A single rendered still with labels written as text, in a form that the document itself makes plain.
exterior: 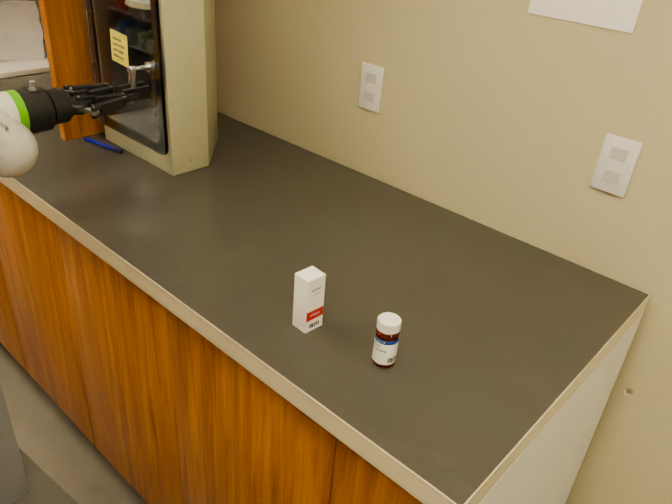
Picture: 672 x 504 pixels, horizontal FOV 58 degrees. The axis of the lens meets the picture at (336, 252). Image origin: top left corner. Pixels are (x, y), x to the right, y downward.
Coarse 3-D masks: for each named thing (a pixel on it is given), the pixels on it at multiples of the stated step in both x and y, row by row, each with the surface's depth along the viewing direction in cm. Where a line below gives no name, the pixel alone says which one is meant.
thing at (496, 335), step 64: (64, 192) 141; (128, 192) 144; (192, 192) 146; (256, 192) 149; (320, 192) 152; (384, 192) 154; (128, 256) 120; (192, 256) 122; (256, 256) 123; (320, 256) 125; (384, 256) 127; (448, 256) 129; (512, 256) 131; (192, 320) 108; (256, 320) 105; (448, 320) 110; (512, 320) 111; (576, 320) 113; (320, 384) 93; (384, 384) 94; (448, 384) 95; (512, 384) 96; (576, 384) 100; (384, 448) 83; (448, 448) 84; (512, 448) 85
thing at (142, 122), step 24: (96, 0) 148; (120, 0) 141; (144, 0) 134; (96, 24) 151; (120, 24) 144; (144, 24) 137; (96, 48) 155; (144, 48) 140; (120, 72) 151; (144, 72) 144; (120, 120) 159; (144, 120) 151; (144, 144) 155
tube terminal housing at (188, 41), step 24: (168, 0) 133; (192, 0) 138; (168, 24) 136; (192, 24) 140; (168, 48) 138; (192, 48) 142; (168, 72) 140; (192, 72) 145; (168, 96) 143; (192, 96) 148; (216, 96) 170; (168, 120) 146; (192, 120) 151; (216, 120) 172; (120, 144) 166; (168, 144) 150; (192, 144) 154; (168, 168) 153; (192, 168) 157
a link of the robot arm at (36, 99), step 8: (32, 80) 124; (24, 88) 124; (32, 88) 124; (40, 88) 125; (24, 96) 122; (32, 96) 123; (40, 96) 124; (48, 96) 125; (32, 104) 123; (40, 104) 124; (48, 104) 125; (32, 112) 123; (40, 112) 124; (48, 112) 125; (32, 120) 123; (40, 120) 125; (48, 120) 126; (32, 128) 125; (40, 128) 126; (48, 128) 128
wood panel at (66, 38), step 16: (48, 0) 150; (64, 0) 153; (80, 0) 156; (48, 16) 152; (64, 16) 154; (80, 16) 157; (48, 32) 153; (64, 32) 156; (80, 32) 159; (48, 48) 156; (64, 48) 157; (80, 48) 161; (64, 64) 159; (80, 64) 162; (64, 80) 161; (80, 80) 164; (64, 128) 166; (80, 128) 169; (96, 128) 173
